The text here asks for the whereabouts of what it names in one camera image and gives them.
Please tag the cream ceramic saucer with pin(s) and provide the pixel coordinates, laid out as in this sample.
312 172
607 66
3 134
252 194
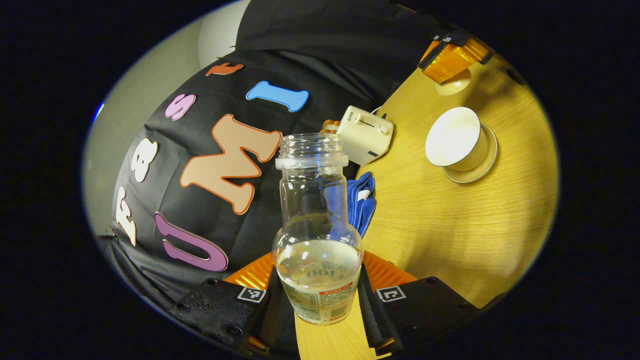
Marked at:
482 167

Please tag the clear plastic water bottle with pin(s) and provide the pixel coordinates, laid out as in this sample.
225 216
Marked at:
317 260

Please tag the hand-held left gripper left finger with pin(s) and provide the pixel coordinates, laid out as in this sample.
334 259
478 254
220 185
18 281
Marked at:
220 305

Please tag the cream ceramic teacup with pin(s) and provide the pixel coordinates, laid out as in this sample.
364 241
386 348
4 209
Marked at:
452 137

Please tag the blue towel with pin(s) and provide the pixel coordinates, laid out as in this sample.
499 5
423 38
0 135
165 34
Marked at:
362 200

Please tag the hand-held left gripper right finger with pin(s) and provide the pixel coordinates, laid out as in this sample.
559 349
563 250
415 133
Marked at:
425 305

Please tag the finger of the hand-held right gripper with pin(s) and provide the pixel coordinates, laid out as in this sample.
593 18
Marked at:
477 52
447 62

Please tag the white toaster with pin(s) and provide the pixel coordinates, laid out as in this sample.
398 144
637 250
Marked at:
365 135

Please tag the cream teacup lid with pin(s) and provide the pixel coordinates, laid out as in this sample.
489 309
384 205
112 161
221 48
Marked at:
452 86

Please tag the toasted bread slice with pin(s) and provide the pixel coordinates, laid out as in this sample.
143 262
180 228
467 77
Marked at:
330 126

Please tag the black backdrop cloth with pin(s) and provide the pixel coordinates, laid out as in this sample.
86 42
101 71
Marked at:
210 235

